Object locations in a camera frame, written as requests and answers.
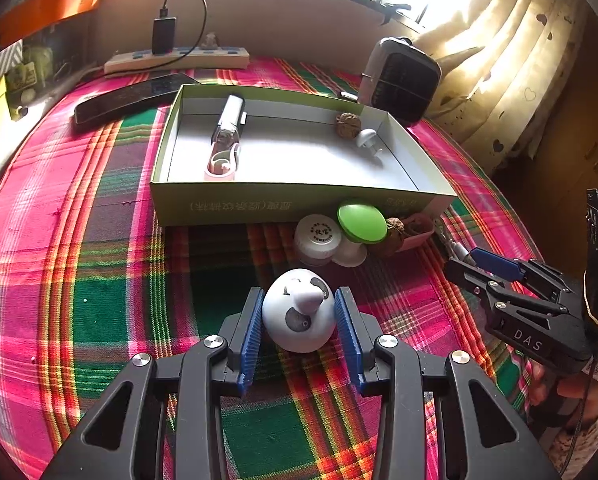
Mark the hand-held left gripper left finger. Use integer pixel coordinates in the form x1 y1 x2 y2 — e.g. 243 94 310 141
39 287 266 480

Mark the green cartoon card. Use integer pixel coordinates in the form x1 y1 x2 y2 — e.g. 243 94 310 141
6 62 35 92

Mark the small white jar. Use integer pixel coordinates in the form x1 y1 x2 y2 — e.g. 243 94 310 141
294 213 341 268

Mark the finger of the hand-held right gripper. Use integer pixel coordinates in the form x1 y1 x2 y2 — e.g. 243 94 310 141
470 247 582 306
445 257 564 317

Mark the clear plastic container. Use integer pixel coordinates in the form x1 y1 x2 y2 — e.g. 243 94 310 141
9 15 105 106

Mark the person's right forearm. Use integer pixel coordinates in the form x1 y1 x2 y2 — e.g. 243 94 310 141
549 400 598 480

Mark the green cardboard box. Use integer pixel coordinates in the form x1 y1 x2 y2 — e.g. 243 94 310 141
150 84 458 228

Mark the black flashlight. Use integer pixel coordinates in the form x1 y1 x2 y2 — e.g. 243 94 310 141
210 94 248 161

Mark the black charger with cable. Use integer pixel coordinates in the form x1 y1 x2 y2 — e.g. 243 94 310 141
156 0 208 69

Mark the small pink box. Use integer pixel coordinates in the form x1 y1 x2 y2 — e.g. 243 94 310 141
394 212 436 254

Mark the person's right hand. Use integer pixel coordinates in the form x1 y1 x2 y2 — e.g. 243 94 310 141
530 371 598 427

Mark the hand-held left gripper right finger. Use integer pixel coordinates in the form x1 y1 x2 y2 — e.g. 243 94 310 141
334 287 562 480

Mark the brown walnut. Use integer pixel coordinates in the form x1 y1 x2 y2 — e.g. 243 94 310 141
384 216 411 257
334 113 363 137

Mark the green lidded white container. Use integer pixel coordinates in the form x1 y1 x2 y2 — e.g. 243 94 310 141
331 201 388 269

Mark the pink tape dispenser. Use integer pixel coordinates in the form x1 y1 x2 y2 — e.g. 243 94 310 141
205 142 243 182

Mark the small white mushroom hook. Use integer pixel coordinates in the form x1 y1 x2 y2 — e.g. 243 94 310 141
354 128 384 157

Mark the beige power strip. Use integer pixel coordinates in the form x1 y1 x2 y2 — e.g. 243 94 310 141
104 46 250 75

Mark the cream heart print curtain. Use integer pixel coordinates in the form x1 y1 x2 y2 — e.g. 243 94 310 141
414 0 592 171

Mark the black window latch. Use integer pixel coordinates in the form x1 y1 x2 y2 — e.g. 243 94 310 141
381 2 411 24

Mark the orange tray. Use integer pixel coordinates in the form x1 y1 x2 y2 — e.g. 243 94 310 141
0 0 105 43

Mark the white usb cable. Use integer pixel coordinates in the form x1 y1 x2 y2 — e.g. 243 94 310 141
435 224 476 264

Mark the grey portable fan heater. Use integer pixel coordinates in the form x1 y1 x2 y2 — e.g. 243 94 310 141
357 36 442 128

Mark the white panda dome toy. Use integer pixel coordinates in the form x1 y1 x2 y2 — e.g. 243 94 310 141
262 268 336 354

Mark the black smartphone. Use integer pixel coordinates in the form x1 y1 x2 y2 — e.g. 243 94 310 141
139 72 200 99
74 89 154 125

